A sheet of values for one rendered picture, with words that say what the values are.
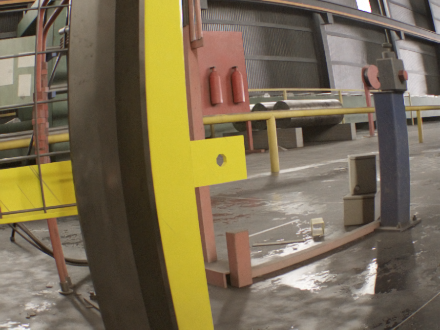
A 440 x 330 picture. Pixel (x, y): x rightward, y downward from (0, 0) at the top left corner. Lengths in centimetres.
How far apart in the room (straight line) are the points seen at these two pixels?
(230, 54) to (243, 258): 690
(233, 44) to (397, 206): 660
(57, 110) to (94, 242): 892
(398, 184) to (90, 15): 174
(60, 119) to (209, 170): 866
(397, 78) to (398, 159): 31
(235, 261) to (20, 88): 542
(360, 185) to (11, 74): 522
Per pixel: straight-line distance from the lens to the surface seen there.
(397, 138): 197
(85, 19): 34
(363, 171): 220
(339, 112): 563
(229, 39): 832
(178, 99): 54
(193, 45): 161
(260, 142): 939
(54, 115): 921
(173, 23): 55
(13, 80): 662
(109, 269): 34
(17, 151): 957
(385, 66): 198
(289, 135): 884
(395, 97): 198
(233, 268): 151
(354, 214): 219
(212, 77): 787
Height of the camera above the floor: 46
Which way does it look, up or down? 3 degrees down
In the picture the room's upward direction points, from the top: 5 degrees counter-clockwise
